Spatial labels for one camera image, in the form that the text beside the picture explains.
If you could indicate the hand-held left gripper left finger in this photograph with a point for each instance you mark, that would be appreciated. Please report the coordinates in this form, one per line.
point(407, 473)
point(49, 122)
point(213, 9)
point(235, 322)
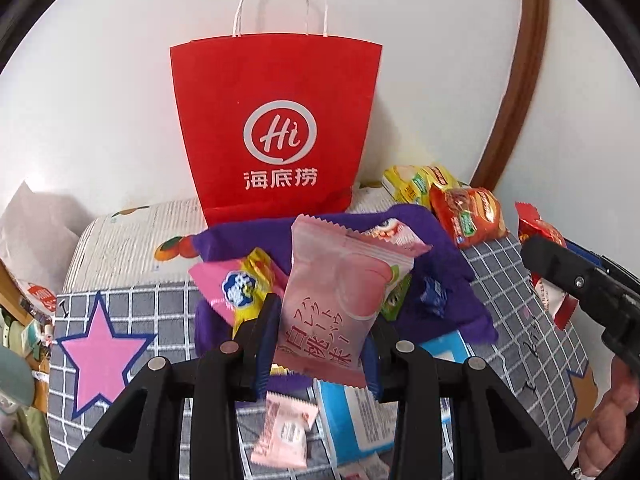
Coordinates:
point(261, 372)

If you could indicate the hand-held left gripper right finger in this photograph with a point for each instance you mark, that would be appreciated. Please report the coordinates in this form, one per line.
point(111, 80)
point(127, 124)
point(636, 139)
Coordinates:
point(372, 372)

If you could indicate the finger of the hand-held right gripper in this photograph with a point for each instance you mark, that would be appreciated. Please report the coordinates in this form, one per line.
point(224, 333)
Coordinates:
point(607, 266)
point(550, 260)

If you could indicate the red snack packet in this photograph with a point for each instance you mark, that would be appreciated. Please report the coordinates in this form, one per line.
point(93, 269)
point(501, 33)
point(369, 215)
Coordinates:
point(537, 225)

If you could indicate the pale pink wafer packet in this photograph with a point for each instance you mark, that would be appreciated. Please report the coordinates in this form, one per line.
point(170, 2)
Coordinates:
point(330, 300)

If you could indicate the pink yellow snack packet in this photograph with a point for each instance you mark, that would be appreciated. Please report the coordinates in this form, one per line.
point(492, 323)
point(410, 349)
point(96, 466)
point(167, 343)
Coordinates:
point(220, 280)

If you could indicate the person's right hand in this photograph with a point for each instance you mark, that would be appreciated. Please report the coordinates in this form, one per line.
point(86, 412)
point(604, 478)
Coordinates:
point(607, 425)

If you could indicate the blue white box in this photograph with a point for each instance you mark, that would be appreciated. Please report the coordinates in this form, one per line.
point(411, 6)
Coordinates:
point(345, 425)

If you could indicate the small pink packet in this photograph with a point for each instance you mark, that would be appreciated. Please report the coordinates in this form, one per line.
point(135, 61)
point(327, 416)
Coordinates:
point(282, 435)

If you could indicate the green snack packet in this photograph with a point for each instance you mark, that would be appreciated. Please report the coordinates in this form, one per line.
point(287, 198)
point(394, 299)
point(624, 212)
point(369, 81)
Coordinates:
point(395, 297)

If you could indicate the red chip bag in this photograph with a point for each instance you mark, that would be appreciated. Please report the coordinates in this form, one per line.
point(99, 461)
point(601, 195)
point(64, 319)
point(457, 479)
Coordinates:
point(470, 220)

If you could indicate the pale pink white packet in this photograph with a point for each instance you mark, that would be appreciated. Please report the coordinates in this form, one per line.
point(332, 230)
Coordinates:
point(362, 471)

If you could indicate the grey checked blanket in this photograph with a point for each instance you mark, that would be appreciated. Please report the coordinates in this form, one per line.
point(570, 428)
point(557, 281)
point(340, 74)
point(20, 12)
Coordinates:
point(150, 310)

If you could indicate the yellow chip bag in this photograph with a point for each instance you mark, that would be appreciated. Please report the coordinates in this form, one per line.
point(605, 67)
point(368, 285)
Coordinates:
point(405, 182)

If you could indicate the white fruit print quilt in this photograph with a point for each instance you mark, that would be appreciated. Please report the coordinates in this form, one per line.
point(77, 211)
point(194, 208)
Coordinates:
point(125, 240)

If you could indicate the pale green cloth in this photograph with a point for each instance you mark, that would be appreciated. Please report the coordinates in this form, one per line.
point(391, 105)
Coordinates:
point(30, 440)

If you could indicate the teal round item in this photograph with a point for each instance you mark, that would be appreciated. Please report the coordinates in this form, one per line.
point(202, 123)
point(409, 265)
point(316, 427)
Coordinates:
point(12, 375)

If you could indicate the white crumpled paper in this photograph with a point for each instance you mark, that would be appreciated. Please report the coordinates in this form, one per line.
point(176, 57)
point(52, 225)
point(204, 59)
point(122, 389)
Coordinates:
point(30, 230)

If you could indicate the red paper bag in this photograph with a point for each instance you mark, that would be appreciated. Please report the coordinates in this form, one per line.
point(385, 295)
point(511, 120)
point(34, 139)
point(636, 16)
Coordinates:
point(275, 85)

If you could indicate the brown wooden frame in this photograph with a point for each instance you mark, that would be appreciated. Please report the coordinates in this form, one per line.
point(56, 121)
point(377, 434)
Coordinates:
point(520, 70)

